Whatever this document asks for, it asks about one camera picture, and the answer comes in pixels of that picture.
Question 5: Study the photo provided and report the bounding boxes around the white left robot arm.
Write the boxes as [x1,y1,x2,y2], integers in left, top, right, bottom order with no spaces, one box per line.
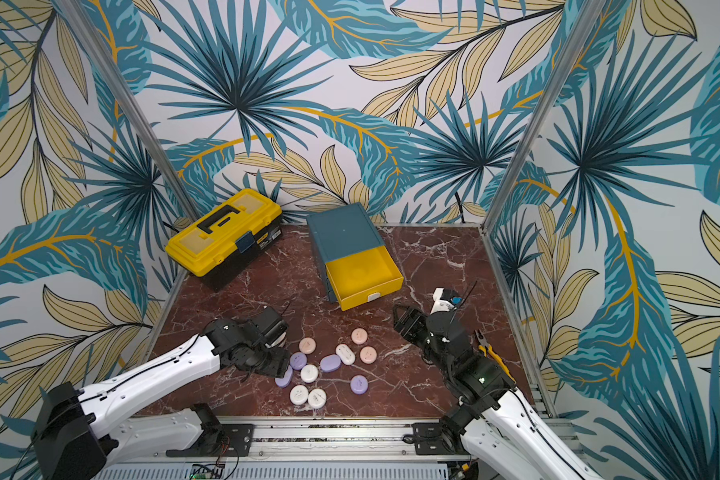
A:
[30,307,290,479]

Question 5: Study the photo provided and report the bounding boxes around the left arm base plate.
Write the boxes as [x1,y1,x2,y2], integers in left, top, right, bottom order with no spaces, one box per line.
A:
[166,423,255,458]

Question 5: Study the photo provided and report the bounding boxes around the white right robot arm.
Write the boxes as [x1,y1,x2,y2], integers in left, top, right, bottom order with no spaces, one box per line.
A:
[393,305,601,479]

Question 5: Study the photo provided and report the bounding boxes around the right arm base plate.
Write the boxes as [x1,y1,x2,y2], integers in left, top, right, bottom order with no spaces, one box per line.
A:
[404,422,467,456]

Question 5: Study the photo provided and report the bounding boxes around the yellow top drawer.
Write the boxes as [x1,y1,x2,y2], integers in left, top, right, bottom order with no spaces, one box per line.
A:
[326,246,403,311]

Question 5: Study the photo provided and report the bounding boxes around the purple round earphone case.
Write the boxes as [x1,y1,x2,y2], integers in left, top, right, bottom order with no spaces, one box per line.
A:
[350,375,369,395]
[289,352,308,371]

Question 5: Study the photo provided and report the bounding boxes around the pink round earphone case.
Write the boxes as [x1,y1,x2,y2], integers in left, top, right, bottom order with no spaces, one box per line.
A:
[359,346,378,365]
[298,337,316,355]
[351,328,368,345]

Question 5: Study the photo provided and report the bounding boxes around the white oval earphone case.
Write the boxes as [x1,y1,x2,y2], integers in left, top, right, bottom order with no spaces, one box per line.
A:
[335,344,356,365]

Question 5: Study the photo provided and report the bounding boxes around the teal drawer cabinet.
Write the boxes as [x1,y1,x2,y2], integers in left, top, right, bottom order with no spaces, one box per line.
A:
[306,203,384,303]

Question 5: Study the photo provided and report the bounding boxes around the yellow and black toolbox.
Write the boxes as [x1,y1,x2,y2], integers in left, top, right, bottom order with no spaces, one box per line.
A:
[165,189,283,292]

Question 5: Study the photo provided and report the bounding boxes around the aluminium front rail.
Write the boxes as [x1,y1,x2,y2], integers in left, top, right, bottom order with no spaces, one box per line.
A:
[65,416,577,480]

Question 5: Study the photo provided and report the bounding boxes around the purple oval earphone case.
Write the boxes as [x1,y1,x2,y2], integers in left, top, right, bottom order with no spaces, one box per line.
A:
[319,354,343,373]
[275,366,293,388]

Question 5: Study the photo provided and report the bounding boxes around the yellow handled pliers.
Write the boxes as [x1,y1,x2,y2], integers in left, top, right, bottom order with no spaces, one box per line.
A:
[474,331,514,381]

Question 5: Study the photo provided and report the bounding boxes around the white round earphone case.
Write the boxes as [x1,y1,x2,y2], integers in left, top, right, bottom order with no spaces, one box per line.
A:
[289,385,309,406]
[308,388,327,410]
[300,364,319,384]

